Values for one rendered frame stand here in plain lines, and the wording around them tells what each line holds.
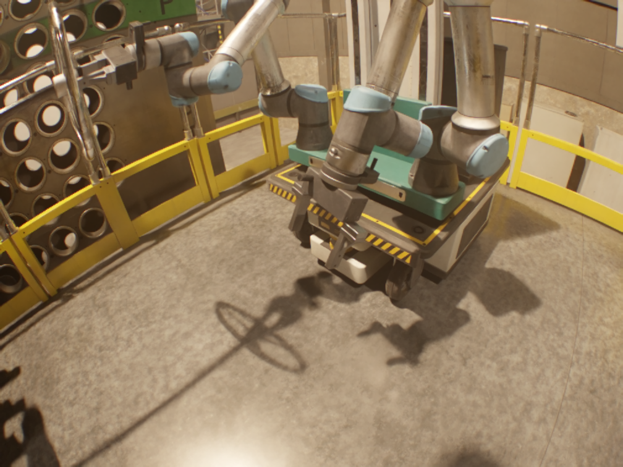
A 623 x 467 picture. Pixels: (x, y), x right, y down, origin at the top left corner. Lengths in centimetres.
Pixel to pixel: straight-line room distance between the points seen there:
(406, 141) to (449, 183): 31
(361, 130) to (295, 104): 62
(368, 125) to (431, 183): 37
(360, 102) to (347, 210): 18
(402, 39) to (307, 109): 52
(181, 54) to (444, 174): 74
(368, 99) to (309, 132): 62
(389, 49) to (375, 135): 23
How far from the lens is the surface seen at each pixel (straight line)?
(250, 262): 128
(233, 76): 70
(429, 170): 83
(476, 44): 64
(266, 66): 110
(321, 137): 111
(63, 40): 60
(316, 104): 108
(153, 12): 251
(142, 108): 242
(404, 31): 69
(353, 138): 51
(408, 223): 89
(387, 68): 67
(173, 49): 79
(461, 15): 64
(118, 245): 169
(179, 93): 80
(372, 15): 113
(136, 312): 130
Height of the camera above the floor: 83
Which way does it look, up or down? 37 degrees down
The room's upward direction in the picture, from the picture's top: 6 degrees counter-clockwise
